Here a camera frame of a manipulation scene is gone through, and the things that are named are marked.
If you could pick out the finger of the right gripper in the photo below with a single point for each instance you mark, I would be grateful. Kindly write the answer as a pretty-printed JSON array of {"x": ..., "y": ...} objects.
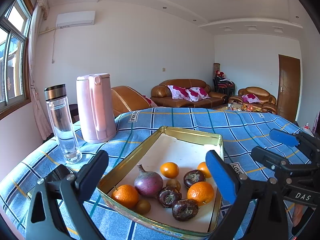
[
  {"x": 307, "y": 144},
  {"x": 279, "y": 164}
]

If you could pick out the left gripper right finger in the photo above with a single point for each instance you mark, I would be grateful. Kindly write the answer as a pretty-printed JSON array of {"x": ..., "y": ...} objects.
[{"x": 268, "y": 219}]

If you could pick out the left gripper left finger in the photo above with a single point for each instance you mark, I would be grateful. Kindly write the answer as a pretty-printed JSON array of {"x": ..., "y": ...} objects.
[{"x": 45, "y": 221}]

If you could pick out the orange mandarin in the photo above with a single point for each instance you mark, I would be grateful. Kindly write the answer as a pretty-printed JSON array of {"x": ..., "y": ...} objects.
[
  {"x": 202, "y": 193},
  {"x": 126, "y": 195}
]

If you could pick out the small yellow longan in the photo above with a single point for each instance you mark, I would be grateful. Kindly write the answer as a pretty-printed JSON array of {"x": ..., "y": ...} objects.
[
  {"x": 174, "y": 183},
  {"x": 143, "y": 207}
]

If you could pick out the smooth orange kumquat fruit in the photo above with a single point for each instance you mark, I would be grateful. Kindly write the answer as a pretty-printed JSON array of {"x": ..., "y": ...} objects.
[{"x": 169, "y": 170}]

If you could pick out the person's right hand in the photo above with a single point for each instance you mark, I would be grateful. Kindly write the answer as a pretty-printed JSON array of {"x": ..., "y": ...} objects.
[{"x": 297, "y": 214}]

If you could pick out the brown leather armchair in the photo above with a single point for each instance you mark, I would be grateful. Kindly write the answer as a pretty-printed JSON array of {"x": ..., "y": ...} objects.
[
  {"x": 260, "y": 99},
  {"x": 126, "y": 99}
]

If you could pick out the brown wooden door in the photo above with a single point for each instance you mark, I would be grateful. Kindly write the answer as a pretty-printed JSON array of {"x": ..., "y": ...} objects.
[{"x": 289, "y": 87}]

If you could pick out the armchair pink floral cushion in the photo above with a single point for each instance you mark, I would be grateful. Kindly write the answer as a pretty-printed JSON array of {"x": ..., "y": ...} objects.
[{"x": 250, "y": 98}]

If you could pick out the low coffee table with items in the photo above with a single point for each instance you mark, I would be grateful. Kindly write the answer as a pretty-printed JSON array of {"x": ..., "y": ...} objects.
[{"x": 240, "y": 107}]

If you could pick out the stacked dark chairs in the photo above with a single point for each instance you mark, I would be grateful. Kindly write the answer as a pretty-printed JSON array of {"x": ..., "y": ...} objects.
[{"x": 223, "y": 86}]

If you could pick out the gold rectangular tin box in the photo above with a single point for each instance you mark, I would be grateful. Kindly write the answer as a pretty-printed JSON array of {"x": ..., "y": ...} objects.
[{"x": 187, "y": 149}]

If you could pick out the glass water bottle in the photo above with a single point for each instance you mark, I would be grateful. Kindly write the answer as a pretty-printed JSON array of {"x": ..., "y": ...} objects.
[{"x": 61, "y": 122}]

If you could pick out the pink electric kettle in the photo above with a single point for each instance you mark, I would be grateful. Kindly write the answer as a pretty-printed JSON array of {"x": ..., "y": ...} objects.
[{"x": 95, "y": 107}]

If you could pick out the brown leather long sofa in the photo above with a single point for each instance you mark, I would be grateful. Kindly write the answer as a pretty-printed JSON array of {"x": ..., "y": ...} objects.
[{"x": 161, "y": 94}]

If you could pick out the brown leather near armchair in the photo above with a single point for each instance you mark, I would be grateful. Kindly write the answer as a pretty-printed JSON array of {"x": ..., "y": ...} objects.
[{"x": 126, "y": 99}]

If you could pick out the pink curtain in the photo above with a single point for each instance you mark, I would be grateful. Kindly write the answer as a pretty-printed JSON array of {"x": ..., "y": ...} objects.
[{"x": 40, "y": 14}]

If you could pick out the window with wooden frame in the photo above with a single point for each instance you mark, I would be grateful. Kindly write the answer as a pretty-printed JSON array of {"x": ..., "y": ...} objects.
[{"x": 15, "y": 25}]

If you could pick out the white wall air conditioner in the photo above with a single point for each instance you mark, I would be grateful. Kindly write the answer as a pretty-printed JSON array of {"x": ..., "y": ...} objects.
[{"x": 75, "y": 19}]

